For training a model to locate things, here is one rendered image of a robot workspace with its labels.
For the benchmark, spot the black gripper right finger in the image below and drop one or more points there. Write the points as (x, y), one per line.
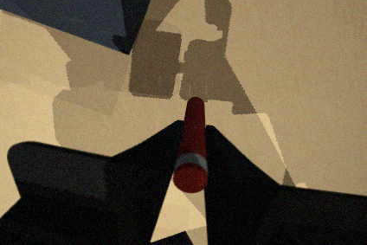
(243, 205)

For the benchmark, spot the dark red peg with grey band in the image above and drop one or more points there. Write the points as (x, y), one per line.
(190, 173)

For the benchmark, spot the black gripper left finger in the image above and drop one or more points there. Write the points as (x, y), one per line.
(131, 184)

